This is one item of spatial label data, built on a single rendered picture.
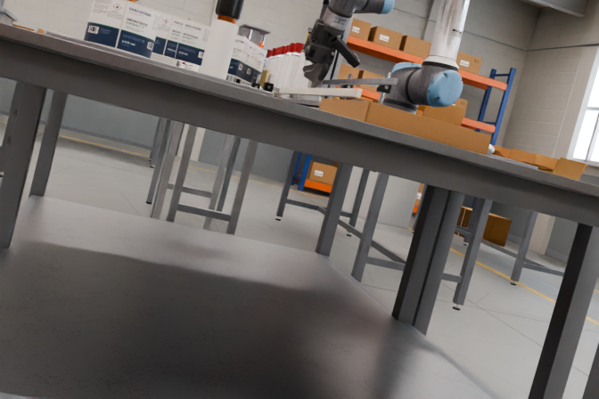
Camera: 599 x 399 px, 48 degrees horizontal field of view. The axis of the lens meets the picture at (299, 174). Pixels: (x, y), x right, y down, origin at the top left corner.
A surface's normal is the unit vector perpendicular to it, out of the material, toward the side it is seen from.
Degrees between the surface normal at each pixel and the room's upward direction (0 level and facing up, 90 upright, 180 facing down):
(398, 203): 90
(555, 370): 90
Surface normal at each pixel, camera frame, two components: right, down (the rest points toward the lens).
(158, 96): 0.25, 0.13
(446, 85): 0.51, 0.29
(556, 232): -0.94, -0.23
